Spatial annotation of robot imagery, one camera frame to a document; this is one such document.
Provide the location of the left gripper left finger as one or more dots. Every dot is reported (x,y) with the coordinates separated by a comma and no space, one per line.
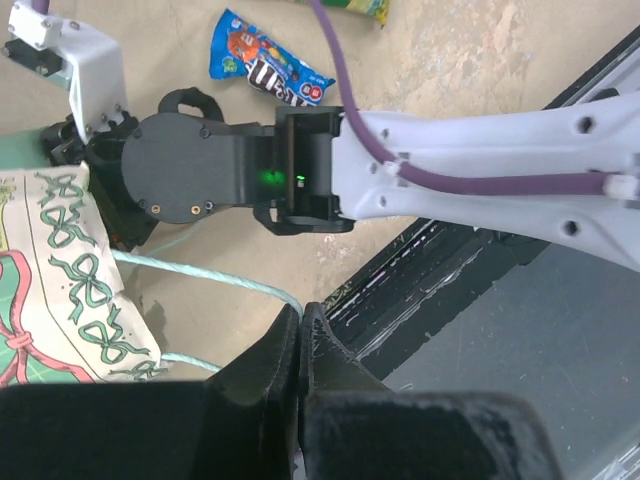
(238,424)

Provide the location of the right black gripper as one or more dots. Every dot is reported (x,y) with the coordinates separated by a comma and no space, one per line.
(128,225)

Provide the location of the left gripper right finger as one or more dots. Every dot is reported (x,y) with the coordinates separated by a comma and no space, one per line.
(353,427)

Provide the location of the green patterned paper bag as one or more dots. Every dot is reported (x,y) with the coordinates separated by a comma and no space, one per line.
(64,315)

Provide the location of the blue colourful snack packet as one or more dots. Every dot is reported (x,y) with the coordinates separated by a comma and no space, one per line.
(240,49)

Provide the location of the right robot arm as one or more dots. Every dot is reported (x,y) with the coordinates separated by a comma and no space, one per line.
(568,176)

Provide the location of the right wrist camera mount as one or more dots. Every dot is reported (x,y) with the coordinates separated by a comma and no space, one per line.
(73,55)

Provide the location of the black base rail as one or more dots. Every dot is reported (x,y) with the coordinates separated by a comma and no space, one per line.
(450,307)

